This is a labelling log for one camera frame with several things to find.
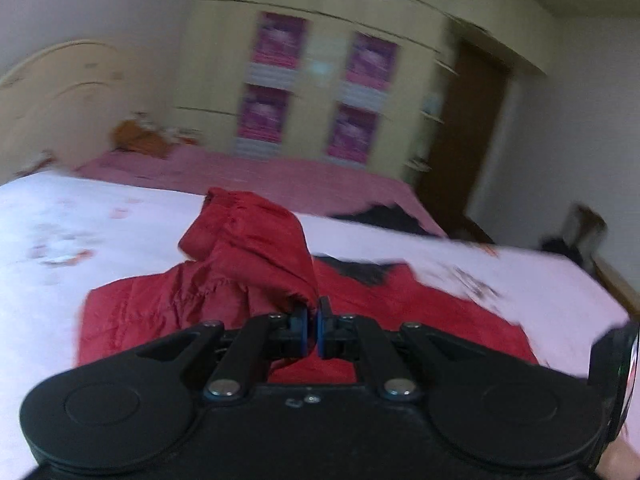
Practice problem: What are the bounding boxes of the brown wooden door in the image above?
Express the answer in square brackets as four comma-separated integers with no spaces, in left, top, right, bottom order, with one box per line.
[416,41,512,232]

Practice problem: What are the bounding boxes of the wooden chair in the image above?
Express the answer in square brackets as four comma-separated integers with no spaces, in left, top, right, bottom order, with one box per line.
[560,202,609,267]

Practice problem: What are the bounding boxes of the black clothes on chair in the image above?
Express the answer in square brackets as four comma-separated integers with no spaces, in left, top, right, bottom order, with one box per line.
[540,236,584,262]

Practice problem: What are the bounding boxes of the cream corner shelf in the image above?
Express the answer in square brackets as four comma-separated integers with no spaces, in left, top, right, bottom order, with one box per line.
[406,57,458,173]

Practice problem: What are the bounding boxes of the floral pillow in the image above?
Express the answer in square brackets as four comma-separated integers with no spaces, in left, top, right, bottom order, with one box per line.
[132,111,202,145]

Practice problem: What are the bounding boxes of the red jacket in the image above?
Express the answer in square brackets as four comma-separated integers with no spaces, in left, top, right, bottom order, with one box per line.
[75,187,541,386]

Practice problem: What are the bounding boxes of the black cloth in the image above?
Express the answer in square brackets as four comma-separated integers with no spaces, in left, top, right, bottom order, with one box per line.
[332,202,437,237]

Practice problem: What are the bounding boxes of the pink wall poster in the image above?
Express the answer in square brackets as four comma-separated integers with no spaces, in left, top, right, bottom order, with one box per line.
[252,11,307,70]
[346,32,400,92]
[237,83,290,142]
[327,103,379,165]

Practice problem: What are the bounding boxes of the bed with pink sheet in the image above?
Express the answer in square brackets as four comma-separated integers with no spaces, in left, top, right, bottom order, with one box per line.
[0,170,632,480]

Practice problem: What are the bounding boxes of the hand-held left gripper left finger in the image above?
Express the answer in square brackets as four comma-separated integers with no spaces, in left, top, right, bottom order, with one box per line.
[136,305,310,404]

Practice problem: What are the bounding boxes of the person's right forearm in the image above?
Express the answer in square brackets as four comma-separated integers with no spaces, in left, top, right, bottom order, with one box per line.
[594,436,640,480]

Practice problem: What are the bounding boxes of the wooden bed frame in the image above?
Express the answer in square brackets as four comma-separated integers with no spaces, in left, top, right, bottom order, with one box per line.
[592,255,640,313]

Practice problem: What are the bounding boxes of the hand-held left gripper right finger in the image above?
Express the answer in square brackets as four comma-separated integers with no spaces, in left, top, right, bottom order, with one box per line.
[318,297,482,402]

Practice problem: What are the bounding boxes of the pink bedsheet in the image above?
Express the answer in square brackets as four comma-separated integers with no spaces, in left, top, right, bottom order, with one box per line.
[75,145,449,238]

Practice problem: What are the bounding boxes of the cream wooden headboard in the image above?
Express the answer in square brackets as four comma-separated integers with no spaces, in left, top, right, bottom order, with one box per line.
[0,39,140,187]

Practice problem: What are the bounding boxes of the cream wardrobe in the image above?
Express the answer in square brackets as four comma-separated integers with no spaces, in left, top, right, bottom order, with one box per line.
[172,0,462,173]

